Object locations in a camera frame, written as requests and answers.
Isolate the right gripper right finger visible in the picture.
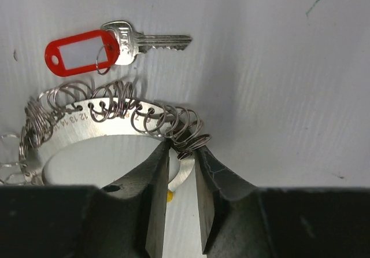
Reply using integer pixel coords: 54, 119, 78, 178
195, 148, 277, 257

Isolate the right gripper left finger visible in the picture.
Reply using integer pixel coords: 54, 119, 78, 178
86, 142, 169, 257

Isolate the metal keyring holder yellow tip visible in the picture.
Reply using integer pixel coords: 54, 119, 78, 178
1, 79, 211, 198

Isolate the key with red tag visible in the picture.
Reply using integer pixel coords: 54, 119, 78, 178
44, 20, 192, 78

